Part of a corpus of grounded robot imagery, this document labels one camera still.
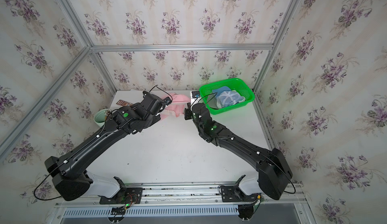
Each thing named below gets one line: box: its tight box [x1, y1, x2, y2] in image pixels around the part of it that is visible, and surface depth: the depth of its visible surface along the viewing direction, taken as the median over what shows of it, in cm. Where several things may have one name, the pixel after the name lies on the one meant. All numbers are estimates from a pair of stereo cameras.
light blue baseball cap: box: [212, 86, 246, 109], surface depth 103 cm
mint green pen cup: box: [93, 108, 106, 128], surface depth 91 cm
